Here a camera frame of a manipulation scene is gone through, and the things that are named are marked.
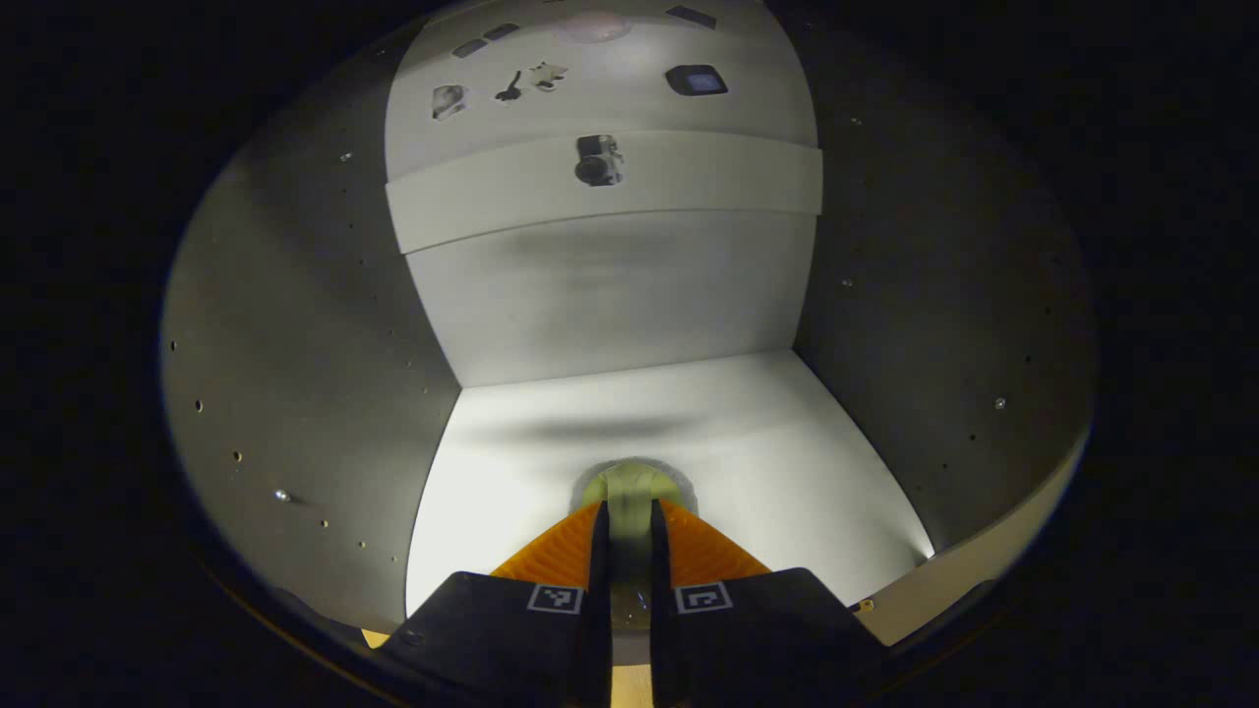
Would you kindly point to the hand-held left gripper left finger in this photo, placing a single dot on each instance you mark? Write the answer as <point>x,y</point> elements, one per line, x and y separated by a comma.
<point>601,590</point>

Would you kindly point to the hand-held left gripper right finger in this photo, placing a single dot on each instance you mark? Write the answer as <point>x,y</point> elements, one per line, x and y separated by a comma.
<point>661,610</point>

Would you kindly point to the beige cabinet door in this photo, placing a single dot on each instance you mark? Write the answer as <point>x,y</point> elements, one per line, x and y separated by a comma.
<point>984,556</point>

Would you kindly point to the grey cabinet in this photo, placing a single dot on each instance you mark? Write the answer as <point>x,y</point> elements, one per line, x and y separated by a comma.
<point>610,295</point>

